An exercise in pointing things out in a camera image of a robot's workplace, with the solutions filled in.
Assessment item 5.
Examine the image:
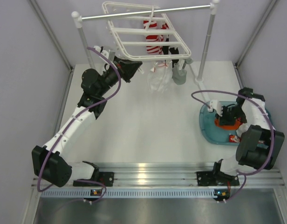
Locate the grey sock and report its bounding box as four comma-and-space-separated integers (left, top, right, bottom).
172, 58, 193, 85

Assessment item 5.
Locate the blue plastic basin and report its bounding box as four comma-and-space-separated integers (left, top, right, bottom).
198, 100, 274, 146

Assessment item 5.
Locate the silver metal clothes rack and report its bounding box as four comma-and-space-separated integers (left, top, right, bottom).
71, 0, 220, 83

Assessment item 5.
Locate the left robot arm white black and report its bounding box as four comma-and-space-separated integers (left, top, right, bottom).
32, 57, 143, 187

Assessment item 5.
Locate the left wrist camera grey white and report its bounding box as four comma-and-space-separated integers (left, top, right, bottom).
94, 45, 115, 62

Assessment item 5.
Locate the red white striped sock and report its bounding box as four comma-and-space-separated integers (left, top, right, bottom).
158, 23, 169, 55
143, 21, 162, 55

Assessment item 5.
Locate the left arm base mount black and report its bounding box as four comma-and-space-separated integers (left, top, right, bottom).
97, 172, 115, 187

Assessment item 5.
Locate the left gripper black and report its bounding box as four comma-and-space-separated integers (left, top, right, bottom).
96, 56, 141, 96

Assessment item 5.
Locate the white sock red trim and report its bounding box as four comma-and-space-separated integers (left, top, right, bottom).
147, 63, 167, 93
159, 61, 173, 93

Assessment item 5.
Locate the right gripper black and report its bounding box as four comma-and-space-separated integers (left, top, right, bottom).
215, 105, 246, 127

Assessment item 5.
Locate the slotted grey cable duct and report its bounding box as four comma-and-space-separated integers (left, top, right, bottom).
41, 188, 229, 199

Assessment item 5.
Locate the aluminium mounting rail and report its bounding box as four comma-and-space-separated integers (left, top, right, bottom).
97, 162, 285, 189

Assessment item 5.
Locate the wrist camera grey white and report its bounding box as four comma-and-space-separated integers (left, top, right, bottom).
94, 45, 115, 62
207, 100, 223, 117

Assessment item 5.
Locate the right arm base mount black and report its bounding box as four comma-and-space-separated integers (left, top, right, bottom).
196, 171, 240, 188

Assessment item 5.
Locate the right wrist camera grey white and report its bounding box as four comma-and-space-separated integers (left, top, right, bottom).
207, 100, 223, 117

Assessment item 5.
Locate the white plastic sock hanger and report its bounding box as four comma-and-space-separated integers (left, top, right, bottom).
102, 1, 191, 62

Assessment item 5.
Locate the black sock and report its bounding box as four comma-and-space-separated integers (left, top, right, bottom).
162, 38, 171, 64
169, 47, 179, 65

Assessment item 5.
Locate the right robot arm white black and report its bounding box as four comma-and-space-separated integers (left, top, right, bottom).
208, 87, 285, 185

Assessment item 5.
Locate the orange sock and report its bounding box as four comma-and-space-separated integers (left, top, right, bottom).
214, 119, 239, 130
229, 134, 241, 143

